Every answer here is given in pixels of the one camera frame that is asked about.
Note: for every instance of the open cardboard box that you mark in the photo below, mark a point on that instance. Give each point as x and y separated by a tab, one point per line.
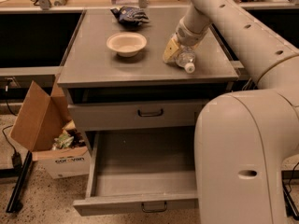
41	120

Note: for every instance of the blue chip bag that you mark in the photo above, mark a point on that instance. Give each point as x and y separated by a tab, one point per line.
130	15

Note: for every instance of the black table leg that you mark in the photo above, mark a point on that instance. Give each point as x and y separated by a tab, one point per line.
14	204
291	208

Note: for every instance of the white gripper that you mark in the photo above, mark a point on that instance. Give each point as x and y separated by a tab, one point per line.
189	34

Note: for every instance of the upper grey drawer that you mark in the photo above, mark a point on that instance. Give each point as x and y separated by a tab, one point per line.
136	115

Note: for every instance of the black table leg left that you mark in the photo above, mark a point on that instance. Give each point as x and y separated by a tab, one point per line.
14	204

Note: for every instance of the black table leg right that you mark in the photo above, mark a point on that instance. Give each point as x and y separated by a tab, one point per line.
291	208

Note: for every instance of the clear plastic water bottle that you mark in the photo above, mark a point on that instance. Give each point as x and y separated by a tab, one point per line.
186	59

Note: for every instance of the open middle grey drawer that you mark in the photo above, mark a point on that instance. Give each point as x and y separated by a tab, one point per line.
142	170

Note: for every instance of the green snack wrapper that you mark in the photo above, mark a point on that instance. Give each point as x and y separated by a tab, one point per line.
64	140

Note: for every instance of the grey drawer cabinet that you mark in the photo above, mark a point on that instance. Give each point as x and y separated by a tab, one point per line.
94	74

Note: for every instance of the black power adapter left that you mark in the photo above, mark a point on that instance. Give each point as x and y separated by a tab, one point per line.
16	160

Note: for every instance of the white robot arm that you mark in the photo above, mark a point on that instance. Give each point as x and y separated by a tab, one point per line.
242	138

